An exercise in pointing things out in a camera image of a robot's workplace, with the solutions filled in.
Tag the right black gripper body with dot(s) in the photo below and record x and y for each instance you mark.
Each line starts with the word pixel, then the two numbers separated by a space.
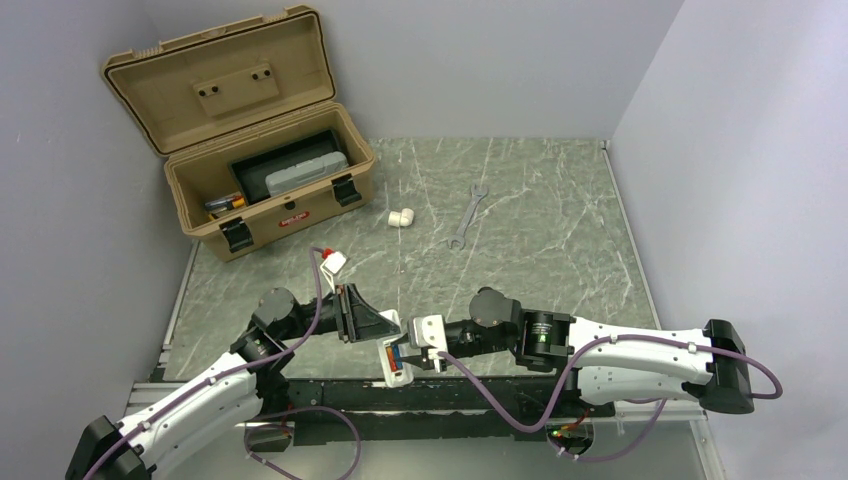
pixel 465 342

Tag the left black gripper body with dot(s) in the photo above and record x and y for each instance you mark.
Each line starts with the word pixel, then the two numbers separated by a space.
pixel 345 329

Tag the small blue battery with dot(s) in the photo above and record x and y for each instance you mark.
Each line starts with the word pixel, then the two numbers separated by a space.
pixel 396 355

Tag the white remote control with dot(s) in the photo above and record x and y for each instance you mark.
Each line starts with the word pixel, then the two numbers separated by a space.
pixel 405 375

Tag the orange red AA battery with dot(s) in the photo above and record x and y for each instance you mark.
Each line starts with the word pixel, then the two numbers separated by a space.
pixel 392 366

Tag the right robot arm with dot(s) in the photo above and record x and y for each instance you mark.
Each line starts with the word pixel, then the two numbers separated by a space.
pixel 598 363

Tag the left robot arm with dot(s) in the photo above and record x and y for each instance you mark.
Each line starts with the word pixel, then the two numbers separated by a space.
pixel 242 383

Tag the white pvc elbow fitting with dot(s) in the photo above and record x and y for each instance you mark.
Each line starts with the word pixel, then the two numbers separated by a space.
pixel 401 219

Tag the silver open-end wrench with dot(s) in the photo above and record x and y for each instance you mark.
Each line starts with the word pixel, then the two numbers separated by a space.
pixel 477 194

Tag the grey plastic case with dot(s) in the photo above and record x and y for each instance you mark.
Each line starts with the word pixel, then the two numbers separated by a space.
pixel 305 172

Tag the black tray in toolbox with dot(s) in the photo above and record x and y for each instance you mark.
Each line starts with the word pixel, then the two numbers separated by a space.
pixel 250 173

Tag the tan plastic toolbox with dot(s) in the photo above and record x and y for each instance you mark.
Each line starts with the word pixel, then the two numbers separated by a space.
pixel 207 99

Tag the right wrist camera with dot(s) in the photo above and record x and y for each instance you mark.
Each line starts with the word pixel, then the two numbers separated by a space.
pixel 415 332

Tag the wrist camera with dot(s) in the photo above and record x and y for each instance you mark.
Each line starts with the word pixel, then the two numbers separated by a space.
pixel 332 263
pixel 415 332

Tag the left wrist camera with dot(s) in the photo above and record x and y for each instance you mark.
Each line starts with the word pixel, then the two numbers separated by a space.
pixel 332 263

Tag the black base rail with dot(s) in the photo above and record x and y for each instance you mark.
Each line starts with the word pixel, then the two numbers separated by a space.
pixel 428 408

